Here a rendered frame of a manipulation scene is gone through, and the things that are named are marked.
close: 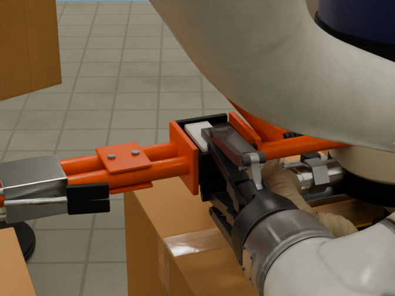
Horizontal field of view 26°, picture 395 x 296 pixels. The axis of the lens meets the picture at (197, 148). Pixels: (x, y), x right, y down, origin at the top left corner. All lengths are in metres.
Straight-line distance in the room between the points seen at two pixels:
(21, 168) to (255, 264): 0.30
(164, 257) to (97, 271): 1.64
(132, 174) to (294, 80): 0.52
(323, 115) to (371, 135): 0.05
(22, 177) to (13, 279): 0.83
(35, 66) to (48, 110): 1.47
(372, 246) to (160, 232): 0.42
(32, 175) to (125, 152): 0.11
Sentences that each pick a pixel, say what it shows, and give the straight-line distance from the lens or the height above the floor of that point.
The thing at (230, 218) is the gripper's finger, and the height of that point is 1.06.
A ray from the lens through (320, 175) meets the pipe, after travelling 1.06.
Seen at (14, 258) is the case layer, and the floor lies 0.54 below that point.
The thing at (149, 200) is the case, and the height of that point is 0.95.
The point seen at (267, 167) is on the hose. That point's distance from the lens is 1.06.
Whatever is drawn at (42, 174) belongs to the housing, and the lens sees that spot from 0.94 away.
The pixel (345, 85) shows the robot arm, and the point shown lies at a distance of 0.49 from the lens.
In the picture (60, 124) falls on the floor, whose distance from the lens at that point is 3.70.
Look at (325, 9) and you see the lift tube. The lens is 1.02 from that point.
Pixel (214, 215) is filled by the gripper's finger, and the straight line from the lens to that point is 0.97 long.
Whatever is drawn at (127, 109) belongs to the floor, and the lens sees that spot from 3.81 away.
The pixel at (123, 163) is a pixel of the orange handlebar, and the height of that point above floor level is 1.09.
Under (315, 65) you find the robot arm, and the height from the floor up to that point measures 1.36.
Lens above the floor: 1.52
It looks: 26 degrees down
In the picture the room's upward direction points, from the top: straight up
